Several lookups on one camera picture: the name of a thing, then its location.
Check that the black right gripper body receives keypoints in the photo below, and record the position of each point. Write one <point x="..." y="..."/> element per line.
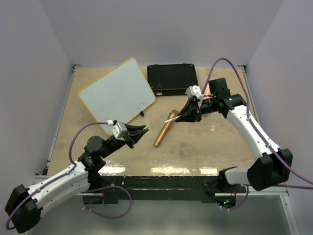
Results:
<point x="208" y="106"/>

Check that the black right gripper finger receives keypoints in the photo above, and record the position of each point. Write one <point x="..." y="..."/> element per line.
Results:
<point x="188" y="108"/>
<point x="187" y="117"/>

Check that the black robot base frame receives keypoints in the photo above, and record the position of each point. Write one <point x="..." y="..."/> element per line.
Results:
<point x="174" y="188"/>

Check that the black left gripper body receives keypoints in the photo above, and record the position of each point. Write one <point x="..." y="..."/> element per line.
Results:
<point x="114" y="145"/>

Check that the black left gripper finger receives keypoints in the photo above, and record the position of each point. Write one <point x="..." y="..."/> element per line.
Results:
<point x="135" y="136"/>
<point x="134" y="127"/>

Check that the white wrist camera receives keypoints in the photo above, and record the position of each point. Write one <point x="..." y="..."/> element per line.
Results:
<point x="119" y="131"/>
<point x="194" y="91"/>

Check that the yellow framed whiteboard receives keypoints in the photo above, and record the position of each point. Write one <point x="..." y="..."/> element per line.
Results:
<point x="121" y="94"/>

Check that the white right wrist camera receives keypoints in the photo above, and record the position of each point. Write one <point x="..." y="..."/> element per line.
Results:
<point x="194" y="91"/>

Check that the white green whiteboard marker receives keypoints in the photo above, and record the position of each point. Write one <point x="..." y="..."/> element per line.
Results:
<point x="171" y="119"/>

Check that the pink small object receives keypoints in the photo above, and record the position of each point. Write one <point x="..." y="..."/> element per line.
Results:
<point x="207" y="93"/>

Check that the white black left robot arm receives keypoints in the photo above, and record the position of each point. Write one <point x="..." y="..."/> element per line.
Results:
<point x="26" y="205"/>

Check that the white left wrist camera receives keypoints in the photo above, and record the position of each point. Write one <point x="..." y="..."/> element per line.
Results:
<point x="119" y="131"/>

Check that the gold microphone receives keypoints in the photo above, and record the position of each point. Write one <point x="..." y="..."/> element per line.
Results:
<point x="166" y="127"/>

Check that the black hard case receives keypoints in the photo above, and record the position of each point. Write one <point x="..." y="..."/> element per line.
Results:
<point x="171" y="79"/>

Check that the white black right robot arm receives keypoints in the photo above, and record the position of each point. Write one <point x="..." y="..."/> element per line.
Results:
<point x="271" y="166"/>

